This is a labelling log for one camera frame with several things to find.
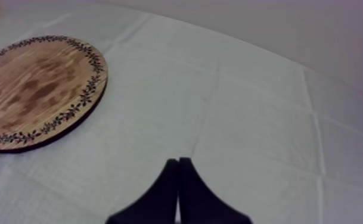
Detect round wooden board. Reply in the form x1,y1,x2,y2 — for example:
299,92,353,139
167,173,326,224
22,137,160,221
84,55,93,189
0,35,108,154

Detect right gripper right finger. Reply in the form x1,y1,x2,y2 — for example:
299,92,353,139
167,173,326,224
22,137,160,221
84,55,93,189
178,157,253,224

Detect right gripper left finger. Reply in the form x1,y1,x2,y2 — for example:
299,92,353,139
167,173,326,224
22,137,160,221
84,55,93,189
105,158,180,224

